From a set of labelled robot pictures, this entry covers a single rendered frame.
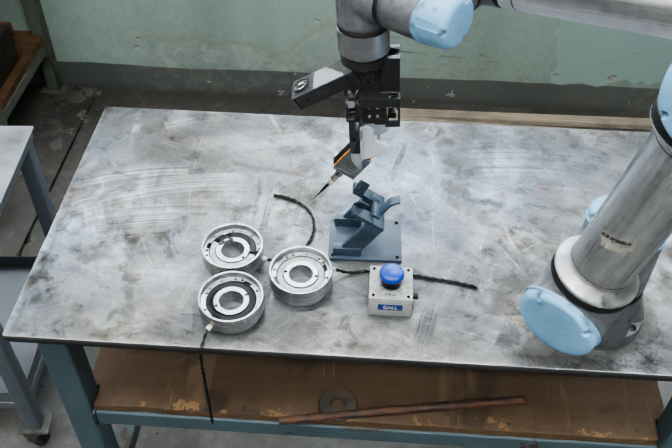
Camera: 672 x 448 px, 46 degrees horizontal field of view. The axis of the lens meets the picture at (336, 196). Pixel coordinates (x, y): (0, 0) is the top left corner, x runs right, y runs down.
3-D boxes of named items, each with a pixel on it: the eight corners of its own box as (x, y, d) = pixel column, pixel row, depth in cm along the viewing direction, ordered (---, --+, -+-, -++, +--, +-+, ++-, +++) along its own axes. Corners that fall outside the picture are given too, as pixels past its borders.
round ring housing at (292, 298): (279, 316, 129) (278, 300, 126) (263, 270, 136) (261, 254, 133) (340, 300, 131) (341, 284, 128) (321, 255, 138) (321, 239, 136)
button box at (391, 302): (367, 316, 129) (368, 297, 126) (369, 282, 134) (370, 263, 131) (417, 319, 129) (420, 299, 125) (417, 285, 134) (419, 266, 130)
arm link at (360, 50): (335, 39, 108) (338, 8, 114) (337, 67, 111) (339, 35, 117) (390, 38, 108) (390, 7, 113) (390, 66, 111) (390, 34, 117)
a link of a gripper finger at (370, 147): (389, 178, 125) (388, 129, 119) (351, 179, 125) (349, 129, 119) (389, 167, 127) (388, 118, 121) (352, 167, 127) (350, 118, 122)
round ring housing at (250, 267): (195, 278, 135) (192, 262, 132) (214, 234, 142) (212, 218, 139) (254, 288, 133) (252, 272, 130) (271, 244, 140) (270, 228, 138)
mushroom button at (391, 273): (377, 299, 128) (379, 279, 125) (378, 280, 131) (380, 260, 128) (402, 300, 128) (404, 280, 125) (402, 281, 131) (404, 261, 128)
